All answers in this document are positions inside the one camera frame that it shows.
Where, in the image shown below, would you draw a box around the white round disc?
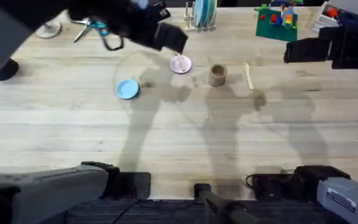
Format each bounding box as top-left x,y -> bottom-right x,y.
35,18 -> 63,39

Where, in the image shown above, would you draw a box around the small wooden utensil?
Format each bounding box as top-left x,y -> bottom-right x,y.
174,52 -> 186,72

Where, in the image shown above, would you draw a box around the black round object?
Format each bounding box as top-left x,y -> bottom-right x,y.
0,58 -> 21,82

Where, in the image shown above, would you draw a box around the pink plate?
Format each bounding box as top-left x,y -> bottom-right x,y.
170,54 -> 193,75

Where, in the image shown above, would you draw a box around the wooden spoon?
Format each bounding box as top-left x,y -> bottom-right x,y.
241,62 -> 255,91

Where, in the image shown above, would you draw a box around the green racked plate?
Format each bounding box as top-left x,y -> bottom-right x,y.
204,0 -> 219,27

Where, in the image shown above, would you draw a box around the teal-handled scissors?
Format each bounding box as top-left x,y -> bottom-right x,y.
70,18 -> 110,44

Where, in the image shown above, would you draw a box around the pale blue racked plate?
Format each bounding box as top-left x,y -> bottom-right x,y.
193,0 -> 206,28

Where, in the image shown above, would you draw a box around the wooden peg rack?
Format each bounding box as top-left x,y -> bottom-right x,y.
183,1 -> 218,32

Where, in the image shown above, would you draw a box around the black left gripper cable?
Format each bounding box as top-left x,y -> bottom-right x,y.
101,28 -> 125,52

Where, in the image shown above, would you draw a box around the brown wooden container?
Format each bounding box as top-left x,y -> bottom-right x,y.
208,63 -> 229,88

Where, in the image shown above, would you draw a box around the green board with toy blocks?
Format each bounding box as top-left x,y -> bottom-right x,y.
253,2 -> 300,43

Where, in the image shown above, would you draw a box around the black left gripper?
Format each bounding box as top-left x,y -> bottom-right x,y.
68,0 -> 189,55

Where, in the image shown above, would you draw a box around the white box with tools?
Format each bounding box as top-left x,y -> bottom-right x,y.
310,1 -> 358,34

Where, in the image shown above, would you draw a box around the light blue plate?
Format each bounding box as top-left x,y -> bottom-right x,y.
115,78 -> 140,100

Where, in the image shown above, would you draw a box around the black camera pole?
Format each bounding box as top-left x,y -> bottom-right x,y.
193,183 -> 259,224

